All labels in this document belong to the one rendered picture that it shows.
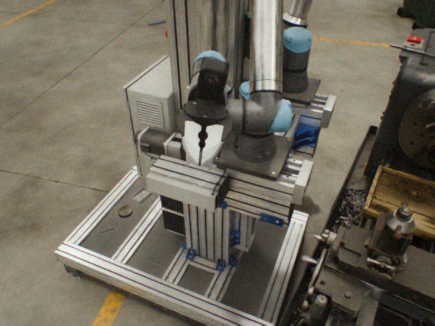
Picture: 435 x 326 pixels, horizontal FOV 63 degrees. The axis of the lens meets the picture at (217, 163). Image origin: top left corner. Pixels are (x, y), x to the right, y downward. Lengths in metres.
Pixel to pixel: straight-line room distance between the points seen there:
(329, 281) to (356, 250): 0.13
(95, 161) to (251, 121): 2.45
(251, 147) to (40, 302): 1.65
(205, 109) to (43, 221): 2.28
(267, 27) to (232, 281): 1.44
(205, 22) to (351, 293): 0.89
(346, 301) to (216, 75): 0.84
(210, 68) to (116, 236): 1.77
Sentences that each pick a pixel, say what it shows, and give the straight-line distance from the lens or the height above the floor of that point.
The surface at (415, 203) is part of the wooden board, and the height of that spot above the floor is 0.88.
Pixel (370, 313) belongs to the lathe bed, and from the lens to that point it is 1.26.
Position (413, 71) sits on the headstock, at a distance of 1.74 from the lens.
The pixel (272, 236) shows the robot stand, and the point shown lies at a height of 0.21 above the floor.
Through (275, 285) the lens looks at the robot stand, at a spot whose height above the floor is 0.23.
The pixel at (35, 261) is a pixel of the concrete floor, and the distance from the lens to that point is 2.58.
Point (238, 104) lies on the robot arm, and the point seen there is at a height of 1.50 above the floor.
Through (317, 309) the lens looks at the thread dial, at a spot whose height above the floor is 0.85.
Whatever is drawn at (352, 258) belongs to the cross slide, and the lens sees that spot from 1.23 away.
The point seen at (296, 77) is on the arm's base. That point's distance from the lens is 1.55.
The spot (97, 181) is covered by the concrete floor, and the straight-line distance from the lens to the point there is 2.95.
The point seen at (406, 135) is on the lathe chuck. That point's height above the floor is 1.04.
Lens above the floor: 1.91
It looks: 40 degrees down
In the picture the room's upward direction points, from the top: straight up
